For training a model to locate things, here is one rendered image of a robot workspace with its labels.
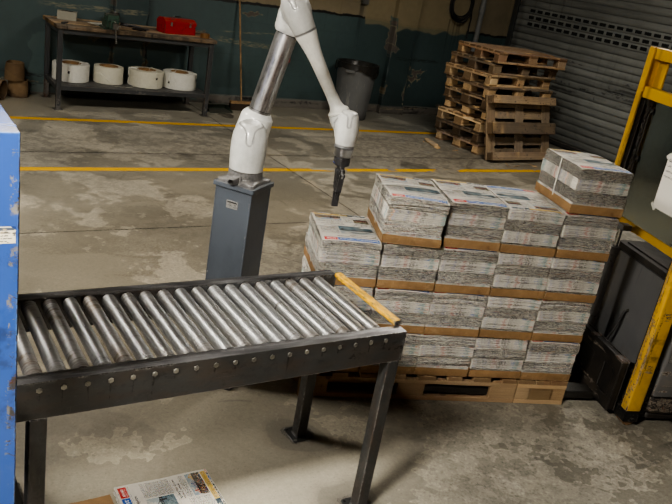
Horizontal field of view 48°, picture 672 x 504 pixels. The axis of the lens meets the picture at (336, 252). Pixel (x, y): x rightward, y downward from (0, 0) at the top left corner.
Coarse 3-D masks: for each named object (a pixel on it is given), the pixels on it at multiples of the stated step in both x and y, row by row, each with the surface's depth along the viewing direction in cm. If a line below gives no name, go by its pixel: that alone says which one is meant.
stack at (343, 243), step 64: (320, 256) 342; (384, 256) 349; (448, 256) 355; (512, 256) 363; (384, 320) 362; (448, 320) 369; (512, 320) 376; (320, 384) 369; (448, 384) 384; (512, 384) 392
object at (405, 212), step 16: (384, 192) 351; (400, 192) 344; (416, 192) 349; (432, 192) 355; (384, 208) 345; (400, 208) 340; (416, 208) 341; (432, 208) 342; (448, 208) 343; (384, 224) 343; (400, 224) 343; (416, 224) 344; (432, 224) 346
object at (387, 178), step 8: (376, 176) 370; (384, 176) 366; (392, 176) 368; (400, 176) 371; (376, 184) 369; (416, 184) 363; (424, 184) 366; (432, 184) 368; (376, 192) 366; (376, 200) 364
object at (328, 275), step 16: (304, 272) 307; (320, 272) 309; (96, 288) 263; (112, 288) 265; (128, 288) 267; (144, 288) 269; (160, 288) 271; (176, 288) 274; (192, 288) 277; (80, 304) 257; (160, 304) 273
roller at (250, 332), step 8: (208, 288) 280; (216, 288) 279; (216, 296) 275; (224, 296) 274; (216, 304) 274; (224, 304) 269; (232, 304) 269; (224, 312) 268; (232, 312) 264; (240, 312) 264; (232, 320) 263; (240, 320) 259; (248, 320) 260; (240, 328) 257; (248, 328) 255; (256, 328) 256; (248, 336) 252; (256, 336) 250
